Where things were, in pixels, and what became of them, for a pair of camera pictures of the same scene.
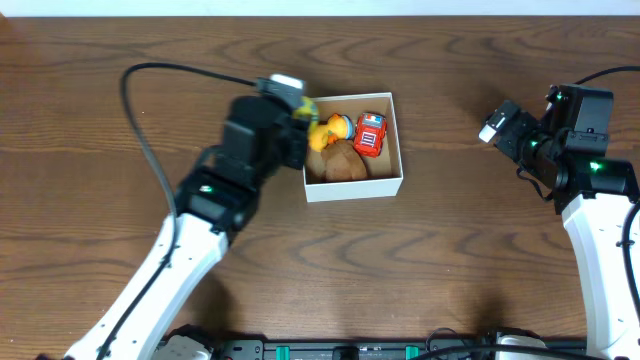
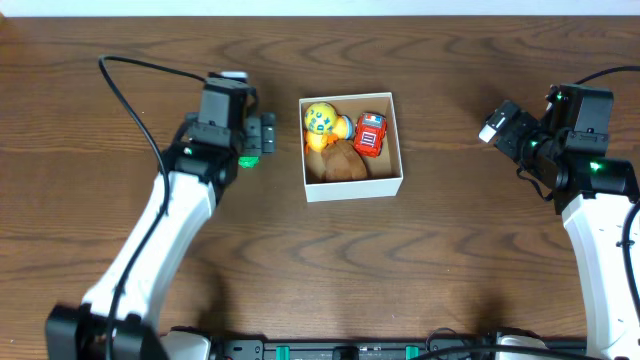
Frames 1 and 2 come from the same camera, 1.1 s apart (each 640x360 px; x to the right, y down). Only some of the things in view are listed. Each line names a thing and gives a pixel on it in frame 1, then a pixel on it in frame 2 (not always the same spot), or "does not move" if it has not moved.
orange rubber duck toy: x=337 y=127 does not move
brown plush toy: x=343 y=161 does not move
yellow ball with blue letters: x=308 y=110 to x=321 y=118
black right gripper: x=507 y=141 does not move
